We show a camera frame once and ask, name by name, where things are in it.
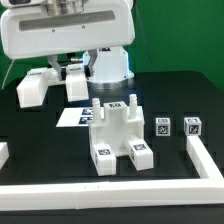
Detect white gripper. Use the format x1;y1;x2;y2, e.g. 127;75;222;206
0;0;135;80

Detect white chair seat block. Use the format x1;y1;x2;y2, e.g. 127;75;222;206
89;94;144;157

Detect white chair back frame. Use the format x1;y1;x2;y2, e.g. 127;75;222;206
17;64;89;108

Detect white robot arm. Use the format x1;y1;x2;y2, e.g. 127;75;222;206
0;0;135;85

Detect white tagged cube near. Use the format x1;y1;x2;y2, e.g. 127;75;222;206
156;118;171;136

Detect white tagged cube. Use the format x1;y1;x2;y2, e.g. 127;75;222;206
184;117;202;136
156;118;171;136

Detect white part at left edge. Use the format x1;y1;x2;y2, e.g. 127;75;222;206
0;142;9;169

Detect white tagged cube far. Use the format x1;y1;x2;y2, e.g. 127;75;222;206
184;117;202;136

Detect white L-shaped border fence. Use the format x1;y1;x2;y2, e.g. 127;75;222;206
0;136;224;211

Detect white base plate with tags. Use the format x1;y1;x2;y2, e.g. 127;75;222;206
57;107;93;127

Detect white cable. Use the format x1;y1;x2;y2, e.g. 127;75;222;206
1;59;17;90

